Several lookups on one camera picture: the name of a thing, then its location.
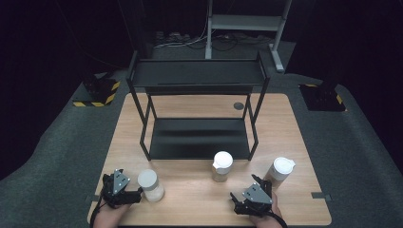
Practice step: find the person's left hand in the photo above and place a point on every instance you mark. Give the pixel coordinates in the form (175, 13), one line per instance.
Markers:
(109, 218)

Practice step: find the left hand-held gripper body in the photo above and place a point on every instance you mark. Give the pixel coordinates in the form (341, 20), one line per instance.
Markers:
(121, 183)

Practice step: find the person's right hand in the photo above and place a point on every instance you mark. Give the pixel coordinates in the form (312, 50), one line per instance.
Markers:
(267, 222)

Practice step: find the white lid jar light powder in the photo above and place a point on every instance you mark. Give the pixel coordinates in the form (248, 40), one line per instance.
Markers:
(222, 161)

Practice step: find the black metal shelf rack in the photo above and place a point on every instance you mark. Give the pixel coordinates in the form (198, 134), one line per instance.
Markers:
(196, 139)

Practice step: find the grey tape strip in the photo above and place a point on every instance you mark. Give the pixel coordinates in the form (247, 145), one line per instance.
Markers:
(320, 196)
(95, 198)

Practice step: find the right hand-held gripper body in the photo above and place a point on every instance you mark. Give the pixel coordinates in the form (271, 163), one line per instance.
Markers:
(257, 194)

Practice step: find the grey table grommet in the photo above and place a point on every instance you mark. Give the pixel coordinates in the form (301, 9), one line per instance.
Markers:
(238, 106)

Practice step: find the white lid jar brown powder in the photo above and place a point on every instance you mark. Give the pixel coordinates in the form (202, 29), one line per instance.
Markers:
(282, 166)

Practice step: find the grey metal stand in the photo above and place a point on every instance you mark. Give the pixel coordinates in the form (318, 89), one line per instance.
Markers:
(245, 22)

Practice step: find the black power strip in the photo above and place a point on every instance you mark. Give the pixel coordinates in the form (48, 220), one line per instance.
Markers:
(172, 37)

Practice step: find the frosted lid sugar jar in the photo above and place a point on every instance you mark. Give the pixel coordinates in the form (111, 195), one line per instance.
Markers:
(150, 187)

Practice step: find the black base yellow striped edge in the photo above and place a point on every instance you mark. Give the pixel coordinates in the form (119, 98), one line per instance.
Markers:
(321, 98)
(98, 91)

